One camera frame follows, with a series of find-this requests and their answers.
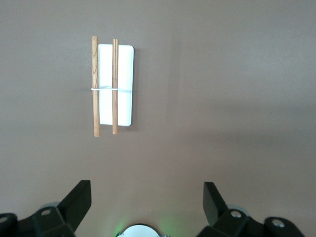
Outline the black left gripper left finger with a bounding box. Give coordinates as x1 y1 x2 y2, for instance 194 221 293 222
0 180 92 237

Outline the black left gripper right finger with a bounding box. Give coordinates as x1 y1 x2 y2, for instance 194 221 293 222
198 182 307 237

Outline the brown table cover mat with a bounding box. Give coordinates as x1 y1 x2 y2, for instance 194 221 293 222
0 0 316 237

